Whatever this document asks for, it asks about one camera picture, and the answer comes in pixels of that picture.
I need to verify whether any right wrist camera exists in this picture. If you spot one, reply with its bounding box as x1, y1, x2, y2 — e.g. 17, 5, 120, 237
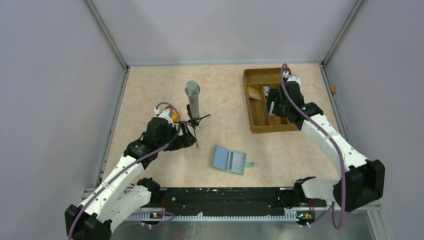
283, 74, 302, 86

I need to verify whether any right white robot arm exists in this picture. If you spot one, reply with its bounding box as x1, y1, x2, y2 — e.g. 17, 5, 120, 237
264, 80, 386, 212

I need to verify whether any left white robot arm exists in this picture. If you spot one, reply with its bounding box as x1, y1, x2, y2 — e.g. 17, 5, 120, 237
64, 117, 197, 240

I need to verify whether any brown woven cutlery tray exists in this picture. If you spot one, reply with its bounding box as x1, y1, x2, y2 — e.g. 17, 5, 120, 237
242, 67, 298, 134

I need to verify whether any green card holder wallet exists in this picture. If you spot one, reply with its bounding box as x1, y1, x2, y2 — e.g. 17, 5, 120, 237
210, 145, 254, 176

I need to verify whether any grey microphone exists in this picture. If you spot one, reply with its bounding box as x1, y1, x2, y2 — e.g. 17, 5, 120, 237
184, 80, 200, 119

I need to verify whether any small wooden block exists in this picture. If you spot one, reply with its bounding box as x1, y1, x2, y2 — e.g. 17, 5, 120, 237
329, 84, 337, 94

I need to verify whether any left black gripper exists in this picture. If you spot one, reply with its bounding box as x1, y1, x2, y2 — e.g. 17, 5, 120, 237
156, 120, 196, 151

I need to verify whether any gold card in tray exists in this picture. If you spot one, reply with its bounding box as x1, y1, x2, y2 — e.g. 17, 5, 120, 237
247, 85, 262, 101

